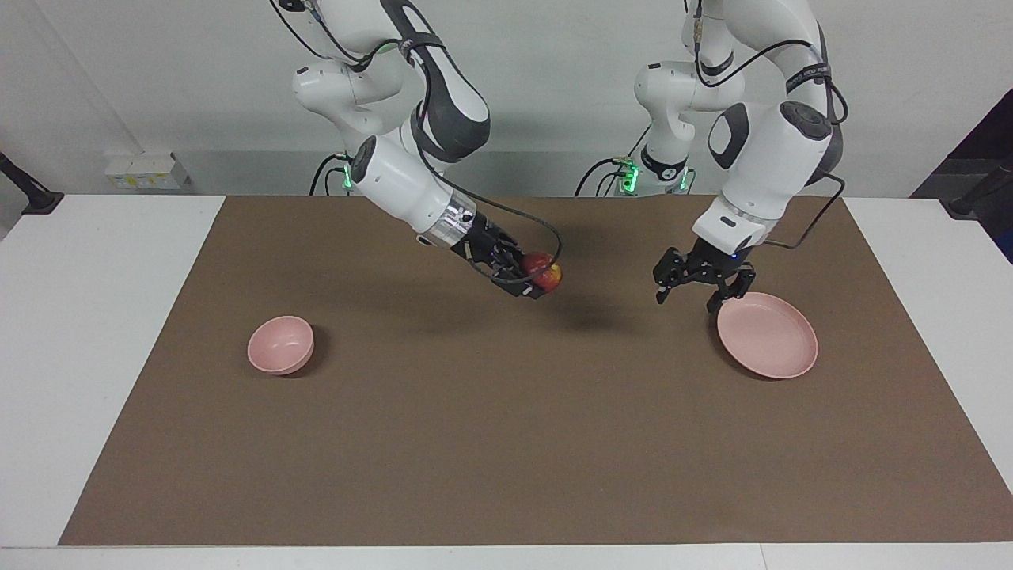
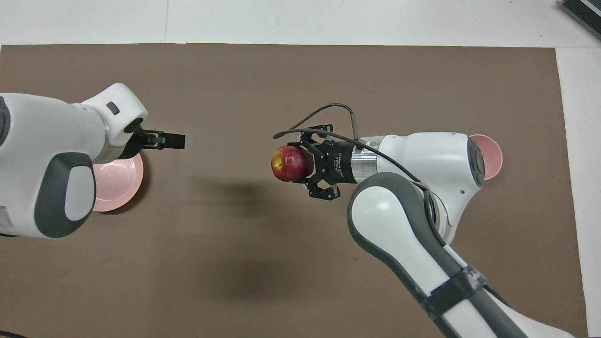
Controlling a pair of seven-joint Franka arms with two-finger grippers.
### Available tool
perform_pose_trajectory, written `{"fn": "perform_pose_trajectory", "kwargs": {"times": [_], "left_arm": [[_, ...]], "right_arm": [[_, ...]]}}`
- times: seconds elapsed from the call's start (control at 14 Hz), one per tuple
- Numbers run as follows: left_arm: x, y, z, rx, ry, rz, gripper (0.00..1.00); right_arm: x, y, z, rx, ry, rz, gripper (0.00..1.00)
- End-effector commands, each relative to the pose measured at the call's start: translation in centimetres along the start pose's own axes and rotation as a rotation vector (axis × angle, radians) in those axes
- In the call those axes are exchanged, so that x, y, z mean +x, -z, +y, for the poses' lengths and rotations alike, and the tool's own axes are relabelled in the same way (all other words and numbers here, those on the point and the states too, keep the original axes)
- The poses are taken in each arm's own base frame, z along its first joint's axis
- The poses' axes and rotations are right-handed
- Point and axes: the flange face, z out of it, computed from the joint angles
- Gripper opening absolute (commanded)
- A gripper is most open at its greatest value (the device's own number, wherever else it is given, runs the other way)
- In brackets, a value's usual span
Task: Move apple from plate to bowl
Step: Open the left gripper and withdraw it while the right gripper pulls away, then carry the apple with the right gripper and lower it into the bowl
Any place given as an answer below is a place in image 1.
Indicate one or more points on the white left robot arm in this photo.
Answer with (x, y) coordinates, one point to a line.
(772, 150)

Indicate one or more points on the pink plate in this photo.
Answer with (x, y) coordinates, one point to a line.
(768, 336)

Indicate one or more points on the white wall socket box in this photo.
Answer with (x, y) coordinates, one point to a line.
(146, 172)

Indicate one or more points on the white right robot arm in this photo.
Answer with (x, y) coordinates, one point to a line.
(396, 178)

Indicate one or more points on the black clamp stand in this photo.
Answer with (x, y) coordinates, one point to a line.
(28, 194)
(977, 198)

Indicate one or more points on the red apple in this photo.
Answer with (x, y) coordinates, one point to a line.
(548, 273)

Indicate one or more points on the pink bowl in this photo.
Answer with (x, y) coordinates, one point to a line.
(278, 344)

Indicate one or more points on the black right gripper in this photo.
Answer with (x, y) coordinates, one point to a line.
(487, 245)

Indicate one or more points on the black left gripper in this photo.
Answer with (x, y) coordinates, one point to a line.
(712, 263)

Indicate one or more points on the brown table mat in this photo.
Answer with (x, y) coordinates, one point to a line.
(491, 412)

